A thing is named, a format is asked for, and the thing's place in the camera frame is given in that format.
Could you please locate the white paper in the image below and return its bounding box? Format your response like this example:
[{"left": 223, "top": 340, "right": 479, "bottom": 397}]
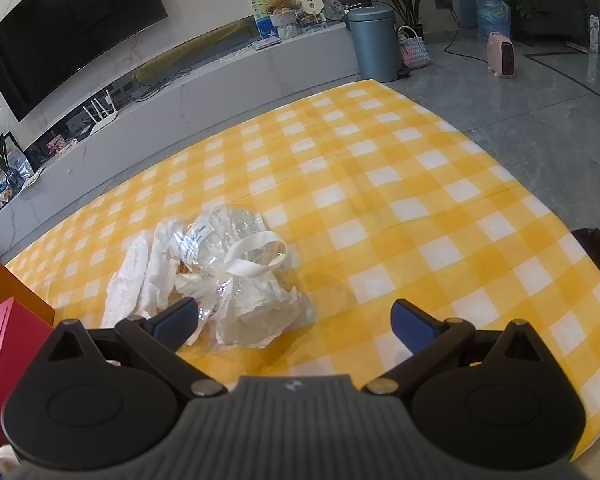
[{"left": 214, "top": 279, "right": 317, "bottom": 350}]

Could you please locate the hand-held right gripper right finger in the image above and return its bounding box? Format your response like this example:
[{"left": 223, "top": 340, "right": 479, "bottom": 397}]
[{"left": 361, "top": 298, "right": 552, "bottom": 397}]

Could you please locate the black television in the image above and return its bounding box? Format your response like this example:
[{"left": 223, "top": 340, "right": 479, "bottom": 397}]
[{"left": 0, "top": 0, "right": 170, "bottom": 122}]

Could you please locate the woven handbag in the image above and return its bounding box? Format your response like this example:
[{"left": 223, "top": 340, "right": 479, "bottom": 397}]
[{"left": 397, "top": 25, "right": 434, "bottom": 69}]

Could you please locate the pink space heater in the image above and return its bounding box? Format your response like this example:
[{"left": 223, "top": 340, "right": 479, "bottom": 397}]
[{"left": 485, "top": 31, "right": 515, "bottom": 77}]

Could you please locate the white tv cabinet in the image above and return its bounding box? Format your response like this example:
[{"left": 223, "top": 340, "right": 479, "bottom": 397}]
[{"left": 0, "top": 24, "right": 367, "bottom": 257}]

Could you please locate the orange cardboard box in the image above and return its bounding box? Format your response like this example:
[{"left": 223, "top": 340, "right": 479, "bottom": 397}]
[{"left": 0, "top": 262, "right": 57, "bottom": 327}]

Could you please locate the green picture card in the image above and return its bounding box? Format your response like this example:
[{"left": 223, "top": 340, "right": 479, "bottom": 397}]
[{"left": 248, "top": 0, "right": 317, "bottom": 29}]

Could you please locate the white paper towel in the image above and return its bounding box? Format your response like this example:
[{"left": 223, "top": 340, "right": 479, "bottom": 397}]
[{"left": 99, "top": 219, "right": 182, "bottom": 332}]

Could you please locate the clear plastic bag white ribbon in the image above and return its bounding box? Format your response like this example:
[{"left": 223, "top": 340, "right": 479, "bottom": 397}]
[{"left": 172, "top": 204, "right": 290, "bottom": 322}]

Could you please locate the red cardboard box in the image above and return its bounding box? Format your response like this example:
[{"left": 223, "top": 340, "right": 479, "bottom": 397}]
[{"left": 0, "top": 297, "right": 57, "bottom": 442}]

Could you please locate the grey-blue trash can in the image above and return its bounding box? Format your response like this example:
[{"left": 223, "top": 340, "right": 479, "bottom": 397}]
[{"left": 347, "top": 2, "right": 402, "bottom": 84}]

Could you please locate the patterned round fan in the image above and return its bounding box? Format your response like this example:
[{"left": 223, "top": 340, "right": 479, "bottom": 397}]
[{"left": 324, "top": 0, "right": 351, "bottom": 22}]

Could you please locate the black floor cable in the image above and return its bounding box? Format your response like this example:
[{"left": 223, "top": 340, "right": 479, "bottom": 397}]
[{"left": 444, "top": 7, "right": 492, "bottom": 64}]

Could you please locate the black round object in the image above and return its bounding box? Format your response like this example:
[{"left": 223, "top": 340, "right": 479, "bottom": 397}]
[{"left": 570, "top": 227, "right": 600, "bottom": 282}]

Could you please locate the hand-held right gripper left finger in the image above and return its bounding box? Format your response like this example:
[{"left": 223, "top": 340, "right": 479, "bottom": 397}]
[{"left": 39, "top": 297, "right": 228, "bottom": 397}]

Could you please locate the yellow checked tablecloth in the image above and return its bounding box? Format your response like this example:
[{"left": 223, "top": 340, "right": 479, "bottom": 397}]
[{"left": 4, "top": 79, "right": 600, "bottom": 463}]

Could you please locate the white basket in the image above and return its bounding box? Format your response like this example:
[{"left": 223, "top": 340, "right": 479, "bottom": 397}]
[{"left": 269, "top": 12, "right": 301, "bottom": 39}]

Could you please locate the white router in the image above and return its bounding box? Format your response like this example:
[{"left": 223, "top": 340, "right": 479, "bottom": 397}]
[{"left": 82, "top": 87, "right": 119, "bottom": 134}]

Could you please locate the blue water bottle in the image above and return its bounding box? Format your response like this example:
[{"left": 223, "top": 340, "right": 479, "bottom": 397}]
[{"left": 474, "top": 0, "right": 512, "bottom": 44}]

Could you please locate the brown teddy bear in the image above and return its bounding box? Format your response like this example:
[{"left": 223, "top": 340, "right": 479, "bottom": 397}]
[{"left": 264, "top": 0, "right": 304, "bottom": 17}]

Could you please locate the blue tissue packet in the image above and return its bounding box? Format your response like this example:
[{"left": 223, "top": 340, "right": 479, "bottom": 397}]
[{"left": 255, "top": 14, "right": 281, "bottom": 41}]

